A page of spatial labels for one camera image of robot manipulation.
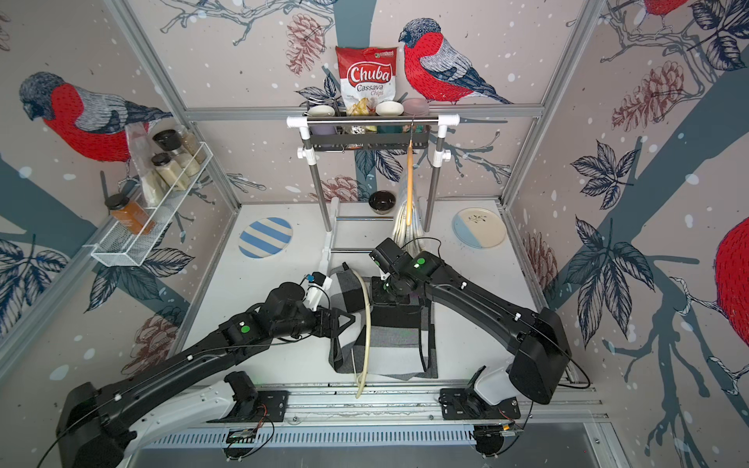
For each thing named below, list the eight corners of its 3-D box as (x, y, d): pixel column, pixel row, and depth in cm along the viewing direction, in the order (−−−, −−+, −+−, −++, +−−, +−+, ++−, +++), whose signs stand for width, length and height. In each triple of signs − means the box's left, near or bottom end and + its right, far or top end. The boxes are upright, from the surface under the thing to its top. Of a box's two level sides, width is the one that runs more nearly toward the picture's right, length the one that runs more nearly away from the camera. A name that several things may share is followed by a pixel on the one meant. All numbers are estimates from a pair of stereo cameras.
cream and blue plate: (457, 249, 109) (458, 246, 108) (449, 211, 122) (450, 208, 120) (512, 249, 109) (514, 245, 108) (498, 211, 122) (500, 208, 120)
